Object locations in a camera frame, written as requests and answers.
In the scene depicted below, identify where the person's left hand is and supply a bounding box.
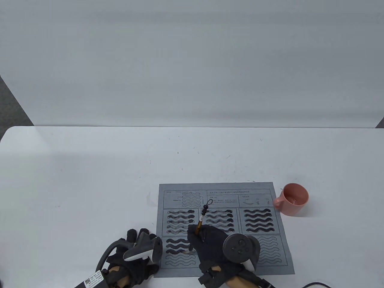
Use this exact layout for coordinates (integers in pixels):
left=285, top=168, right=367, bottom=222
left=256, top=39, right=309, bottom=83
left=106, top=229, right=159, bottom=288

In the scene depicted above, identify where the person's right hand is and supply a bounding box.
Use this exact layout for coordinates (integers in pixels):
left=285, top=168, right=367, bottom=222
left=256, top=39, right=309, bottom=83
left=187, top=224, right=245, bottom=278

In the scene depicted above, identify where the brown Chinese brush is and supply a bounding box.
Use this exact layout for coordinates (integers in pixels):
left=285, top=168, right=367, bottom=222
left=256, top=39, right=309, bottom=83
left=185, top=199, right=214, bottom=255

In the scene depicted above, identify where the grey water writing practice cloth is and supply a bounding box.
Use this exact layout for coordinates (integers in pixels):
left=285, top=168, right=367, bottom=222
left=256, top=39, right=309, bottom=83
left=154, top=182, right=295, bottom=278

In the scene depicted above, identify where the person's left forearm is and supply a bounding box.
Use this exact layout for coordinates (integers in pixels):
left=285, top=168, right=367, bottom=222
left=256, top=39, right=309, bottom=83
left=108, top=267, right=130, bottom=288

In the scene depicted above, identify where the person's right forearm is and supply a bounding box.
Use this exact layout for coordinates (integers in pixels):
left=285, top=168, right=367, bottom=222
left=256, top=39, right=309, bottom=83
left=225, top=274, right=255, bottom=288

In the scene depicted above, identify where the grey and white left controller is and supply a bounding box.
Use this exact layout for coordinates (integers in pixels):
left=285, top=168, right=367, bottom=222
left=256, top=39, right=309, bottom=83
left=95, top=232, right=163, bottom=270

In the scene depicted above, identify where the grey and white controller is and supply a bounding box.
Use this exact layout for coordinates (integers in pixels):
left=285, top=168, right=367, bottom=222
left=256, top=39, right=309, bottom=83
left=95, top=232, right=163, bottom=270
left=223, top=233, right=260, bottom=272

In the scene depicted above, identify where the grey and white right controller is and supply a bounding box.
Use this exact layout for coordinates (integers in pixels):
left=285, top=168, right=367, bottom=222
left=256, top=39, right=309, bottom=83
left=223, top=233, right=260, bottom=272

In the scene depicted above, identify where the pink mug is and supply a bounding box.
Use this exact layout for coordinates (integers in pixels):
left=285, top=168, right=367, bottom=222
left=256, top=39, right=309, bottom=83
left=273, top=183, right=309, bottom=216

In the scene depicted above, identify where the white backdrop panel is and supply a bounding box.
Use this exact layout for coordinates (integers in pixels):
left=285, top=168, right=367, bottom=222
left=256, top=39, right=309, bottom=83
left=0, top=0, right=384, bottom=129

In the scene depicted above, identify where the dark bead bracelet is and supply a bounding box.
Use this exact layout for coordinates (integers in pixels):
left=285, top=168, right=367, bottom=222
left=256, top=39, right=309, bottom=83
left=101, top=269, right=120, bottom=288

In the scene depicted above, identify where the black labelled left wrist camera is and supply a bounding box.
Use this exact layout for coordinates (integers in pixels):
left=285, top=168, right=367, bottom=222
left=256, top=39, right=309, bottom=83
left=73, top=268, right=108, bottom=288

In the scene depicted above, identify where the black forearm strap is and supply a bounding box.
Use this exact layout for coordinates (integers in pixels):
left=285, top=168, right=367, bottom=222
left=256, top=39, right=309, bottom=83
left=240, top=267, right=276, bottom=288

